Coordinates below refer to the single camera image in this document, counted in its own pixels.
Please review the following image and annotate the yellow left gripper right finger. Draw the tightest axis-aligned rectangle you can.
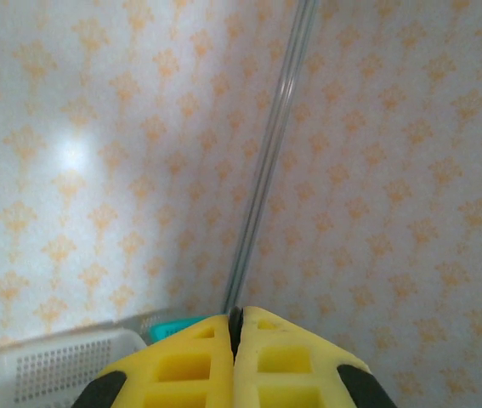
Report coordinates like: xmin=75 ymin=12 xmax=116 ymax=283
xmin=234 ymin=305 xmax=397 ymax=408

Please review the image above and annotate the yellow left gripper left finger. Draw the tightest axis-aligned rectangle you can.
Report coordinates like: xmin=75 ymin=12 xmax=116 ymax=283
xmin=71 ymin=313 xmax=236 ymax=408

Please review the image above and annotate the teal perforated plastic basket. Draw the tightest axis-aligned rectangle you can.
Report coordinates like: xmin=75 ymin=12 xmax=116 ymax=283
xmin=149 ymin=314 xmax=216 ymax=343

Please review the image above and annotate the white perforated plastic basket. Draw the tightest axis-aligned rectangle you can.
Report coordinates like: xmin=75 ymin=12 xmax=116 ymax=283
xmin=0 ymin=309 xmax=170 ymax=408

